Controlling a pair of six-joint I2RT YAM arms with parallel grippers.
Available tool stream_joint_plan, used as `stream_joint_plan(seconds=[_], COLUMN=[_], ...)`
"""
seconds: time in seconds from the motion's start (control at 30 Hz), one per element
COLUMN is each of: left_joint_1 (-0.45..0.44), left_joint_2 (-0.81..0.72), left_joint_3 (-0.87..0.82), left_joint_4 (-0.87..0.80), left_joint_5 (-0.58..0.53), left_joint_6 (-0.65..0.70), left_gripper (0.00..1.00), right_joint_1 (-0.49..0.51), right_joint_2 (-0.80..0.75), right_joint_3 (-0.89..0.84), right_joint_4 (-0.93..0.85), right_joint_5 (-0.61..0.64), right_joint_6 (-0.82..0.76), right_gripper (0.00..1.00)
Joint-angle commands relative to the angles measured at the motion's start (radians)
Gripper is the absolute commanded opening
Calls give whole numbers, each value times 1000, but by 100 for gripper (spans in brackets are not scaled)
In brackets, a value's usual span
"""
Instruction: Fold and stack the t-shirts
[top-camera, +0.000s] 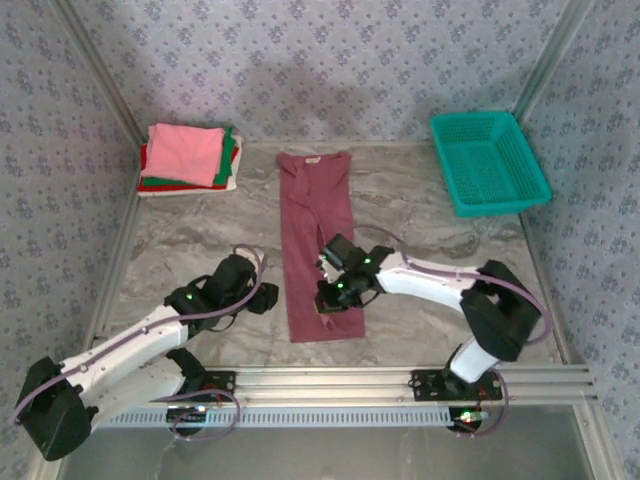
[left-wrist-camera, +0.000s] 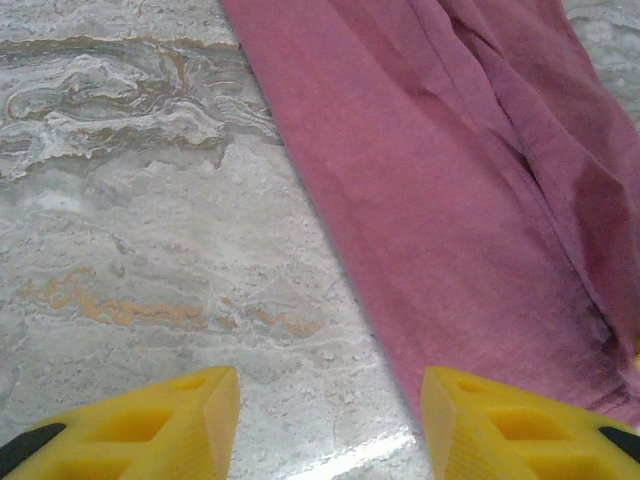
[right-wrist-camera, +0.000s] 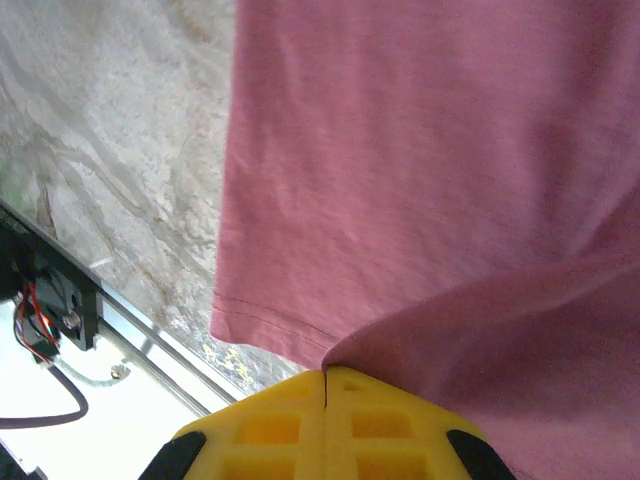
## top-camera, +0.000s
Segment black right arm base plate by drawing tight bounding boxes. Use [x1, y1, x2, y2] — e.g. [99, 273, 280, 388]
[409, 368, 504, 403]

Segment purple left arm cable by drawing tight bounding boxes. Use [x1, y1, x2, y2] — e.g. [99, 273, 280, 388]
[9, 243, 269, 442]

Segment aluminium mounting rail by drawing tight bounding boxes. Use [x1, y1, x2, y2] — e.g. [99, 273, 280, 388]
[144, 364, 599, 407]

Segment aluminium frame post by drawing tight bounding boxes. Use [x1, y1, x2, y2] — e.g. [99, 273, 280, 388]
[49, 0, 151, 149]
[509, 0, 599, 126]

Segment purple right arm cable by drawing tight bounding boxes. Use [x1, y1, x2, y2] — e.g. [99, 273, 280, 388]
[347, 223, 554, 440]

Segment green folded t-shirt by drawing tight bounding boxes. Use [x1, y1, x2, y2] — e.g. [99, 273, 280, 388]
[142, 127, 237, 189]

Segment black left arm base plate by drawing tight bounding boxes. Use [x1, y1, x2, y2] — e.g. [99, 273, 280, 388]
[167, 371, 237, 404]

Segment maroon printed t-shirt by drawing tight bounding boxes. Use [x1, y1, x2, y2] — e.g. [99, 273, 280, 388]
[276, 151, 367, 345]

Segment aluminium table side rail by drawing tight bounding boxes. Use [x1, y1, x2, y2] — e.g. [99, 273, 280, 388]
[517, 209, 624, 480]
[27, 192, 144, 480]

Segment grey slotted cable duct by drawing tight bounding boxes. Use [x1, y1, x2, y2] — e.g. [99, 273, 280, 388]
[94, 405, 452, 430]

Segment teal plastic mesh basket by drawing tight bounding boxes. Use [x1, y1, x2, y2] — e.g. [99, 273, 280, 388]
[429, 110, 553, 219]

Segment controller board with green light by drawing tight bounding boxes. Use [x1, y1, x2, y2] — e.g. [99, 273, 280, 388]
[447, 407, 490, 435]
[166, 405, 210, 436]

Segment red folded t-shirt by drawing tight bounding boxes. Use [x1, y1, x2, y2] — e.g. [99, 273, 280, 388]
[137, 142, 211, 194]

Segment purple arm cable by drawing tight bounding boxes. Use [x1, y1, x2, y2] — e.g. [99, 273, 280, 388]
[347, 223, 554, 440]
[9, 243, 269, 442]

